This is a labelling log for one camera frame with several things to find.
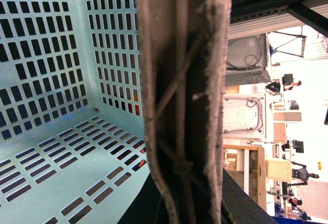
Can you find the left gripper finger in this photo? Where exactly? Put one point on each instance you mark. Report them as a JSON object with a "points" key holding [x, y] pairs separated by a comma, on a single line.
{"points": [[238, 207]]}

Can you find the light blue plastic basket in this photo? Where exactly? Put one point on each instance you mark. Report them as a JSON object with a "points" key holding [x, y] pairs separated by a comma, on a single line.
{"points": [[72, 130]]}

